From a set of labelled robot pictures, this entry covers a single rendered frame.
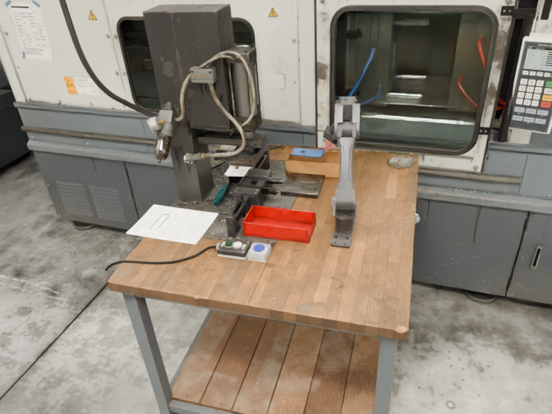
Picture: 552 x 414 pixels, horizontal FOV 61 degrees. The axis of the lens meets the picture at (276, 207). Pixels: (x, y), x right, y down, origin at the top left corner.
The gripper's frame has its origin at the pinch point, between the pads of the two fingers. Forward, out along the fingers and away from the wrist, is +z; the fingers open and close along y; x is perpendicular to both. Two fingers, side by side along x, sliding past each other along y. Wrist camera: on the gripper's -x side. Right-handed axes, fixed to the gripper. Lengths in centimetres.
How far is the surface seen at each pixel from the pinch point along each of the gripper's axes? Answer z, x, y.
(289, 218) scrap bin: 10.1, 43.1, -0.1
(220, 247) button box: 19, 67, 17
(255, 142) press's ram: -4.3, 32.7, 26.2
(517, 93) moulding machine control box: -60, -15, -51
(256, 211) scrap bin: 15.5, 43.2, 12.0
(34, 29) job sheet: 56, -42, 170
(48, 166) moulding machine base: 144, -41, 143
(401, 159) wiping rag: -10.3, -12.6, -32.3
